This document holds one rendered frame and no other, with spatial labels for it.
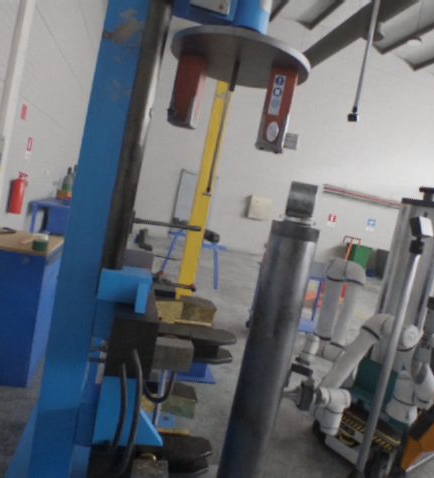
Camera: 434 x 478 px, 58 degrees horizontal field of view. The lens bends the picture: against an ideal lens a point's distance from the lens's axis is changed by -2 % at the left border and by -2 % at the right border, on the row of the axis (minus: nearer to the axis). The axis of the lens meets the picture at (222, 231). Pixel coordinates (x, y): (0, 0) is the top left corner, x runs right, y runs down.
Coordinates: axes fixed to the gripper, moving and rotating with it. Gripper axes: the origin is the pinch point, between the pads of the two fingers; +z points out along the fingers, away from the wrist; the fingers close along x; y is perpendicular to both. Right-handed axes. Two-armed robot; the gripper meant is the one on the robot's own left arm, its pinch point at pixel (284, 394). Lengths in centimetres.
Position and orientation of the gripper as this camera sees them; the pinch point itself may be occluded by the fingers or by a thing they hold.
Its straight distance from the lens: 201.3
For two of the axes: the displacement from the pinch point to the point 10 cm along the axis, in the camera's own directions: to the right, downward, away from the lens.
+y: 2.1, 1.2, -9.7
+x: -2.0, 9.8, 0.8
